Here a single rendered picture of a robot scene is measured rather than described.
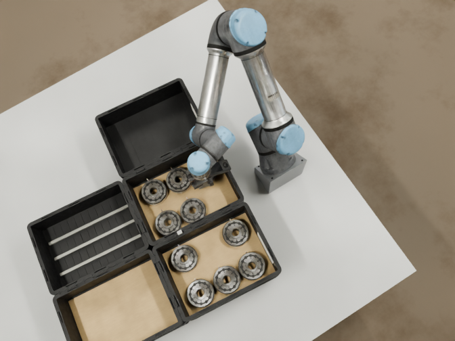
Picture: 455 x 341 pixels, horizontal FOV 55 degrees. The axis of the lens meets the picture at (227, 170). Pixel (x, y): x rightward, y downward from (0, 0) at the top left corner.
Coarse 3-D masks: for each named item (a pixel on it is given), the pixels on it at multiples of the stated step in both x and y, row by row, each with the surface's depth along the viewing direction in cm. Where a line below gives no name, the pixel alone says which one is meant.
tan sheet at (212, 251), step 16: (224, 224) 175; (192, 240) 174; (208, 240) 174; (224, 240) 173; (256, 240) 173; (208, 256) 172; (224, 256) 171; (240, 256) 171; (176, 272) 171; (192, 272) 170; (208, 272) 170; (272, 272) 169; (240, 288) 168
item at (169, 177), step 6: (174, 168) 180; (180, 168) 180; (168, 174) 179; (174, 174) 179; (186, 174) 179; (168, 180) 178; (186, 180) 178; (168, 186) 178; (174, 186) 178; (180, 186) 177; (186, 186) 177
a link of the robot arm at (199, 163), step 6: (198, 150) 148; (204, 150) 147; (192, 156) 144; (198, 156) 144; (204, 156) 144; (210, 156) 147; (192, 162) 144; (198, 162) 144; (204, 162) 144; (210, 162) 146; (192, 168) 144; (198, 168) 144; (204, 168) 144; (210, 168) 149; (192, 174) 150; (198, 174) 146; (204, 174) 149
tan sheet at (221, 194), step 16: (160, 176) 183; (224, 176) 181; (192, 192) 180; (208, 192) 179; (224, 192) 179; (144, 208) 179; (160, 208) 178; (176, 208) 178; (192, 208) 178; (208, 208) 177
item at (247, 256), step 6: (252, 252) 168; (240, 258) 168; (246, 258) 168; (252, 258) 167; (258, 258) 168; (240, 264) 167; (258, 264) 167; (264, 264) 167; (240, 270) 166; (246, 270) 166; (258, 270) 166; (264, 270) 166; (246, 276) 166; (252, 276) 166; (258, 276) 165
